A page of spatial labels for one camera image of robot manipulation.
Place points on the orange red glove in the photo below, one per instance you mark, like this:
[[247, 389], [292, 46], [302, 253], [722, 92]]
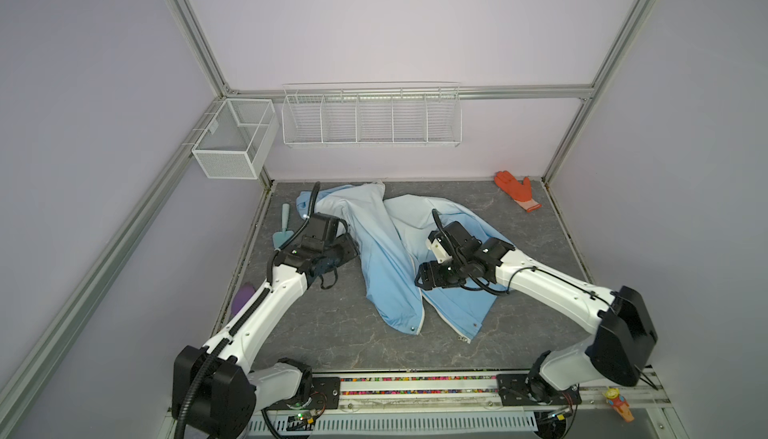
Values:
[[520, 191]]

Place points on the purple pink brush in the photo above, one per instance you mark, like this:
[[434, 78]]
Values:
[[241, 298]]

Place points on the mint green trowel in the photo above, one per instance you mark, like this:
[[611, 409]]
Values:
[[284, 234]]

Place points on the orange yellow toy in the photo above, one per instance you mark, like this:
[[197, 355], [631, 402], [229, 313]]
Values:
[[619, 404]]

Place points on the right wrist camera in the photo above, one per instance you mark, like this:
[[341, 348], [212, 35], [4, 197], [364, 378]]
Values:
[[436, 247]]

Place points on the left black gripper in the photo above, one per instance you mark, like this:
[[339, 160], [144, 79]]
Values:
[[349, 246]]

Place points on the light blue jacket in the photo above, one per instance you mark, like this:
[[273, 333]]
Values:
[[391, 236]]

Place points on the white wire shelf basket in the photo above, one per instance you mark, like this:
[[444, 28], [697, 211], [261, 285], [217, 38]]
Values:
[[362, 114]]

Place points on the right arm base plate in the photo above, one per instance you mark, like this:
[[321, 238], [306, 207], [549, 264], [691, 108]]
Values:
[[520, 390]]

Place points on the green circuit board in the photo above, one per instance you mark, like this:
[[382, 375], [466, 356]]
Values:
[[300, 423]]

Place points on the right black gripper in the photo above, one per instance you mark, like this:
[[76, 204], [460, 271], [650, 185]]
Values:
[[430, 272]]

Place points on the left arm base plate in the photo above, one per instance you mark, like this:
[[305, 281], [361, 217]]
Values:
[[321, 393]]

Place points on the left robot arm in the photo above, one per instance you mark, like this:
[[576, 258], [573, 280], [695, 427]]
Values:
[[215, 388]]

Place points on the white slotted vent strip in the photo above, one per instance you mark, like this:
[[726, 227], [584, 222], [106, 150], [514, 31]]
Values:
[[424, 424]]

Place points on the white mesh box basket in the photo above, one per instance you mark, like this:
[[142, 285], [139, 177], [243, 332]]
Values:
[[237, 139]]

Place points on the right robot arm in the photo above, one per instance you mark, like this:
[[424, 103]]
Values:
[[621, 333]]

